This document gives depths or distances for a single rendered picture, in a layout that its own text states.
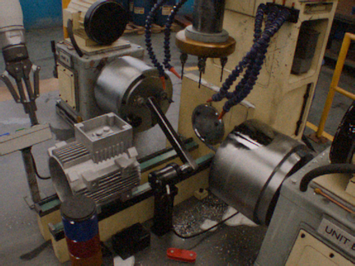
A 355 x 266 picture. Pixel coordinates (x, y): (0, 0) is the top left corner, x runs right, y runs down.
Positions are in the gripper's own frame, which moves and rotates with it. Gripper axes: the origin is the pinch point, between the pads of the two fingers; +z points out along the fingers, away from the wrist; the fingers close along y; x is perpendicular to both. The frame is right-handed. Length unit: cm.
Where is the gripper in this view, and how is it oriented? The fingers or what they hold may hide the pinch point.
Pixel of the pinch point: (31, 113)
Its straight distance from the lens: 110.1
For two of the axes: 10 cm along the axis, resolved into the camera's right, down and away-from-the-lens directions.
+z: 2.4, 9.5, 1.9
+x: -6.3, 0.0, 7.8
